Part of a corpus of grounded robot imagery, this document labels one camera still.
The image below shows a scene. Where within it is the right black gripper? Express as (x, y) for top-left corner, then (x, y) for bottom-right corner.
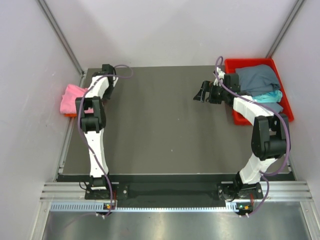
(193, 81), (229, 105)

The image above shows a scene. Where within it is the pink t-shirt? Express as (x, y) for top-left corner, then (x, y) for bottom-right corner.
(59, 84), (88, 114)

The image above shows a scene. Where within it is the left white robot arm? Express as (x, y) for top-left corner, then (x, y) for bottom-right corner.
(75, 64), (118, 201)

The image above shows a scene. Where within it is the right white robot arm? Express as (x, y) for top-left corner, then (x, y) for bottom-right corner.
(193, 68), (290, 202)

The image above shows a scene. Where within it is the red plastic bin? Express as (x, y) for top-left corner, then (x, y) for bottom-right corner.
(224, 58), (294, 122)

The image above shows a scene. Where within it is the folded orange t-shirt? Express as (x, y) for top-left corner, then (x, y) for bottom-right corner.
(63, 113), (77, 118)

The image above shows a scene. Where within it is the grey-blue t-shirt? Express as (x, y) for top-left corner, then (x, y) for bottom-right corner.
(235, 64), (283, 113)

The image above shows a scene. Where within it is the teal t-shirt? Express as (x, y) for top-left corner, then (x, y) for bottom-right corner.
(252, 90), (283, 104)

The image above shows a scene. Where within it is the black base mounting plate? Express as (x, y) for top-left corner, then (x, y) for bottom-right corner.
(84, 174), (264, 208)

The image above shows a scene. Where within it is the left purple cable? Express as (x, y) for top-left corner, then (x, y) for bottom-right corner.
(77, 64), (134, 218)

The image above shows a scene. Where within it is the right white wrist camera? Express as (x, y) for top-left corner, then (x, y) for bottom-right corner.
(213, 66), (225, 80)

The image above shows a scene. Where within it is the left corner aluminium post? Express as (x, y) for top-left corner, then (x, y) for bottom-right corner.
(36, 0), (85, 76)

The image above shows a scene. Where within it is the corner aluminium post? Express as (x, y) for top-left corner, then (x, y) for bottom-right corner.
(36, 0), (85, 76)
(265, 0), (306, 59)

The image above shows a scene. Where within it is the grey slotted cable duct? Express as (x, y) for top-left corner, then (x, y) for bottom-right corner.
(50, 202), (239, 213)

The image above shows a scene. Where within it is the right corner aluminium post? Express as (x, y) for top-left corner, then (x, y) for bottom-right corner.
(265, 0), (306, 59)

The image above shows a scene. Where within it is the aluminium frame rail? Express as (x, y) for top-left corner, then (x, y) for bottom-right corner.
(40, 181), (313, 202)

